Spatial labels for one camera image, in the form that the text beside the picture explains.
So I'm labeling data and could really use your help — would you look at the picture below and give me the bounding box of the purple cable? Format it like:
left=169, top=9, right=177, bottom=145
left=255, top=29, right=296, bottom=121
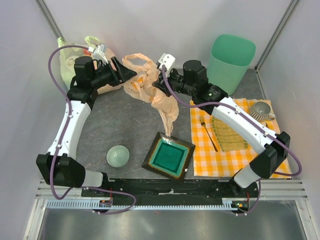
left=161, top=64, right=302, bottom=216
left=47, top=44, right=137, bottom=216

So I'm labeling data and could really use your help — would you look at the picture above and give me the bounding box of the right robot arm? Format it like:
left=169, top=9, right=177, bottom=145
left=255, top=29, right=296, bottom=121
left=153, top=54, right=290, bottom=197

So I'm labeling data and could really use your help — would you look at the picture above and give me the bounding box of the green trash bin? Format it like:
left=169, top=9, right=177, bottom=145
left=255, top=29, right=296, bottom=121
left=207, top=34, right=256, bottom=95

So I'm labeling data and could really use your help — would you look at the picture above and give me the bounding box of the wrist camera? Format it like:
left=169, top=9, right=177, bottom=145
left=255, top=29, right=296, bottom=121
left=157, top=53, right=176, bottom=73
left=88, top=43, right=109, bottom=65

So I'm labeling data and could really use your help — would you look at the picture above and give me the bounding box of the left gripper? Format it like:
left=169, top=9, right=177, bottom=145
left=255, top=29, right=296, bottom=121
left=90, top=56, right=137, bottom=89

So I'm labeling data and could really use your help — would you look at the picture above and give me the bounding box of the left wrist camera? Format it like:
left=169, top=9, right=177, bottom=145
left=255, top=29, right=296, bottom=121
left=88, top=43, right=109, bottom=65

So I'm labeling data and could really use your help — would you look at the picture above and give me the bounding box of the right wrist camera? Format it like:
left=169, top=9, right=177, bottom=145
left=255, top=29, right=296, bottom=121
left=157, top=53, right=176, bottom=73

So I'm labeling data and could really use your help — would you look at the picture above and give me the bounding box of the pale green bowl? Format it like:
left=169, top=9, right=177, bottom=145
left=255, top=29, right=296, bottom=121
left=106, top=145, right=130, bottom=168

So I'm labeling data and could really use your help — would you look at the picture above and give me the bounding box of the green plastic bag with trash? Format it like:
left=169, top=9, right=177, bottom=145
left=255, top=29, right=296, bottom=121
left=57, top=36, right=123, bottom=95

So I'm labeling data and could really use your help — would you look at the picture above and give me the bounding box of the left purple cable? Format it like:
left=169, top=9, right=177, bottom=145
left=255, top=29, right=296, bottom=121
left=47, top=44, right=137, bottom=216

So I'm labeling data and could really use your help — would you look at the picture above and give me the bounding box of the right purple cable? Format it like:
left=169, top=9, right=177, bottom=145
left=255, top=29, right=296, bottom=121
left=161, top=64, right=302, bottom=216

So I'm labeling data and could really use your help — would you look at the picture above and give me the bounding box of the orange plastic trash bag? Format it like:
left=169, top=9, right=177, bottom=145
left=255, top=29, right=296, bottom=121
left=122, top=53, right=179, bottom=137

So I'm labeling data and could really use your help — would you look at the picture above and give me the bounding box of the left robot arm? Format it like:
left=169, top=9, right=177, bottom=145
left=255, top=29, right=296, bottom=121
left=36, top=56, right=137, bottom=197

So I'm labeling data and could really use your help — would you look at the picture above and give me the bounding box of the woven bamboo basket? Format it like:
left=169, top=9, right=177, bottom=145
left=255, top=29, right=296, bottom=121
left=211, top=117, right=248, bottom=152

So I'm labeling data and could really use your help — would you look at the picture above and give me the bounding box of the square green ceramic plate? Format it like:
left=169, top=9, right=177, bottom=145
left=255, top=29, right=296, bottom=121
left=141, top=132, right=196, bottom=184

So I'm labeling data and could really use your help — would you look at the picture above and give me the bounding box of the metal fork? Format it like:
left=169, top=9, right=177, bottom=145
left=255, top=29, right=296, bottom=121
left=199, top=115, right=218, bottom=152

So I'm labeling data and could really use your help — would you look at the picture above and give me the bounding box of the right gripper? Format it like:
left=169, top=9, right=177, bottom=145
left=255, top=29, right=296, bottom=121
left=153, top=65, right=196, bottom=97

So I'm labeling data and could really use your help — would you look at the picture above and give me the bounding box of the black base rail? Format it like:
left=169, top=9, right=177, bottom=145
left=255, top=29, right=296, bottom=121
left=81, top=177, right=260, bottom=207

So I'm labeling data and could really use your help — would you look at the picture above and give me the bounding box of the striped ceramic cup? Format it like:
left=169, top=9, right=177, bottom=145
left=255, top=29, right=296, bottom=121
left=248, top=101, right=276, bottom=122

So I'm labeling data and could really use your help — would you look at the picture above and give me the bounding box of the yellow checkered cloth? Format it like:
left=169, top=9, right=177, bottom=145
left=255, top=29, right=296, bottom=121
left=189, top=97, right=292, bottom=179

